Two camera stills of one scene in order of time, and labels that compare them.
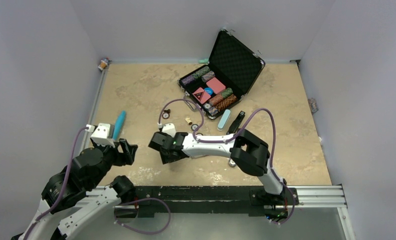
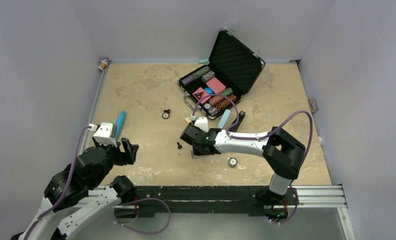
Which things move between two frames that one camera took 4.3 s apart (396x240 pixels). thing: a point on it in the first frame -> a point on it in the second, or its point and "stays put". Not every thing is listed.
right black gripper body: (166, 159) -> (196, 151)
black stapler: (234, 127) stays put
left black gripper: (128, 155) stays put
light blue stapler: (224, 119) stays put
